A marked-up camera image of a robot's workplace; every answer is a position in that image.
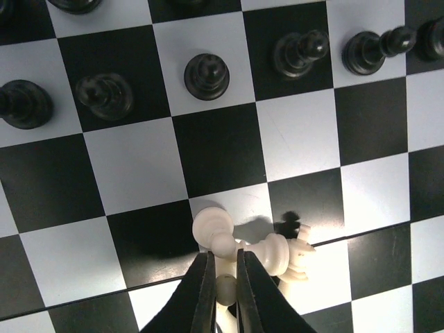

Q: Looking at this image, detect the black white chess board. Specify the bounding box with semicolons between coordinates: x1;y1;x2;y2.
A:
0;0;444;333

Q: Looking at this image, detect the white chess queen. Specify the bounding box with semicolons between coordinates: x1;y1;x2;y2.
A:
239;224;316;284

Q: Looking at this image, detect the pile of white chess pieces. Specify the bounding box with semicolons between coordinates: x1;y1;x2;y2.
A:
214;257;238;332

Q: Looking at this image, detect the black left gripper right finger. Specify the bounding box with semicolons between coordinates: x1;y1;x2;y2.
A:
237;250;315;333

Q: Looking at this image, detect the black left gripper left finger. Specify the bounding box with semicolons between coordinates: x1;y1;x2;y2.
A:
142;252;216;333

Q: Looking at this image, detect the row of black chess pieces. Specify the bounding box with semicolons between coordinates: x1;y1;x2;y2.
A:
1;1;443;145

